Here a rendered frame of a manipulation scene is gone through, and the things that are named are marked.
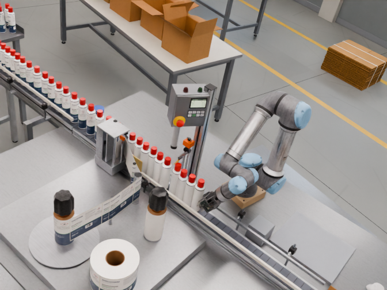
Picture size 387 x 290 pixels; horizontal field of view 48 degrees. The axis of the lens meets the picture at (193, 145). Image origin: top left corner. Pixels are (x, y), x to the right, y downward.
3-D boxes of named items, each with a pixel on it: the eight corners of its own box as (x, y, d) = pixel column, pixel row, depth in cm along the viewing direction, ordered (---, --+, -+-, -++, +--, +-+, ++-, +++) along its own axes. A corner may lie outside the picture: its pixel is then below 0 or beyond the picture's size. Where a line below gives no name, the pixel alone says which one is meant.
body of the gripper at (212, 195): (197, 201, 213) (210, 193, 204) (208, 193, 219) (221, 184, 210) (206, 214, 213) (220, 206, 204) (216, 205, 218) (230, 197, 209)
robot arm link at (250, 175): (243, 160, 212) (229, 168, 204) (262, 172, 206) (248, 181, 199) (239, 172, 216) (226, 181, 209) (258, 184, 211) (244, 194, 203)
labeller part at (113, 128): (96, 126, 228) (96, 124, 227) (112, 118, 235) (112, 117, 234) (114, 138, 222) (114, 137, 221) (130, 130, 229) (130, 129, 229)
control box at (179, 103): (166, 115, 219) (171, 83, 207) (198, 115, 224) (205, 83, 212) (171, 128, 212) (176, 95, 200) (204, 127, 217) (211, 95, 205)
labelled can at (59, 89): (56, 107, 277) (54, 79, 264) (64, 108, 278) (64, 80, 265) (54, 112, 273) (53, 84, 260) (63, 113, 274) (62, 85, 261)
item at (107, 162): (94, 162, 243) (95, 125, 227) (112, 152, 252) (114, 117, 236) (111, 175, 237) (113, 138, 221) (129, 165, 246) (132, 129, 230)
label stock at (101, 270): (144, 287, 188) (147, 267, 179) (100, 306, 178) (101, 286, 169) (124, 253, 200) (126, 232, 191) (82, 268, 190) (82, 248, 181)
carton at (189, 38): (147, 46, 383) (151, 5, 360) (189, 35, 414) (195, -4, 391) (179, 68, 363) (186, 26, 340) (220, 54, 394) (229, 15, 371)
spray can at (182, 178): (171, 197, 232) (177, 169, 220) (179, 194, 235) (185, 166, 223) (177, 203, 229) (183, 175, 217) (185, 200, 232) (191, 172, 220)
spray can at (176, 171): (166, 191, 235) (171, 163, 222) (173, 187, 238) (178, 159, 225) (172, 197, 232) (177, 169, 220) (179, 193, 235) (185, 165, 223)
